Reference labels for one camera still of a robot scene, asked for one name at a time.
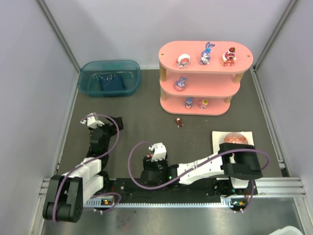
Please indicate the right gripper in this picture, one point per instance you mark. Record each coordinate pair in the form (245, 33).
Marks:
(150, 163)

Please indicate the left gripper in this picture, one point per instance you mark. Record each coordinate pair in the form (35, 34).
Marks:
(113, 123)

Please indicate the small brown toy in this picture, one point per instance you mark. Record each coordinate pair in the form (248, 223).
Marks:
(179, 122)

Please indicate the purple figure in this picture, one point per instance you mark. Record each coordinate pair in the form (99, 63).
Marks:
(180, 85)

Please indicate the pink haired girl toy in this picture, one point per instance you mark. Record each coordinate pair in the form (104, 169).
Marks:
(183, 60)

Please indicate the purple bunny toy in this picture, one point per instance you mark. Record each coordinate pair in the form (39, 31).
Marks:
(206, 54)

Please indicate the strawberry bear cake toy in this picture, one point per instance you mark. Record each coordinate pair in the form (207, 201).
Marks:
(229, 58)

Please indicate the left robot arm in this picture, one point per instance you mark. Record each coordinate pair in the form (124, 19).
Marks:
(67, 193)

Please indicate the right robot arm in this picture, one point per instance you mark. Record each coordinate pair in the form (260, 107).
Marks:
(233, 160)

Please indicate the blue bear toy on shelf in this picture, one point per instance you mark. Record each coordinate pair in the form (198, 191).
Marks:
(189, 103)

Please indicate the pink yellow toy on shelf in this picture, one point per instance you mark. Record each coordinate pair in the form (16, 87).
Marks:
(203, 104)

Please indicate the pink three-tier shelf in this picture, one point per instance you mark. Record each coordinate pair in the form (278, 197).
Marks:
(214, 82)

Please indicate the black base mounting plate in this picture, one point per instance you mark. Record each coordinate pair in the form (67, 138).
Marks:
(204, 190)

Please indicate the teal plastic bin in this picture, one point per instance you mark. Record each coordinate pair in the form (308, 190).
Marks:
(129, 70)

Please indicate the white square plate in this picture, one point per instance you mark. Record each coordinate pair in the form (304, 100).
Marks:
(218, 138)

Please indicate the red patterned bowl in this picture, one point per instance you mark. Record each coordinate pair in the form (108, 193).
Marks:
(235, 137)

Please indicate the white container corner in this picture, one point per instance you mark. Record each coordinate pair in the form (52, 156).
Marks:
(287, 230)

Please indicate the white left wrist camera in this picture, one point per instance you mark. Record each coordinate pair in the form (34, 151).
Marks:
(92, 121)

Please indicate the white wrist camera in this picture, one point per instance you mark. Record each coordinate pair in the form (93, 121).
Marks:
(158, 150)
(92, 121)

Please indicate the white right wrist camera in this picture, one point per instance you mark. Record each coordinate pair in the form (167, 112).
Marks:
(158, 150)

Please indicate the white slotted cable duct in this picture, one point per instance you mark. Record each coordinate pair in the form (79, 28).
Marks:
(102, 203)

